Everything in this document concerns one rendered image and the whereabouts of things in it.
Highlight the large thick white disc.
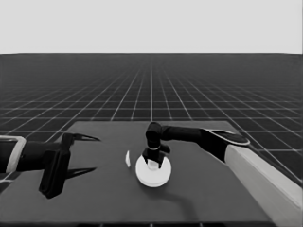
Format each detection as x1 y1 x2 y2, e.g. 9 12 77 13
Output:
134 154 173 189

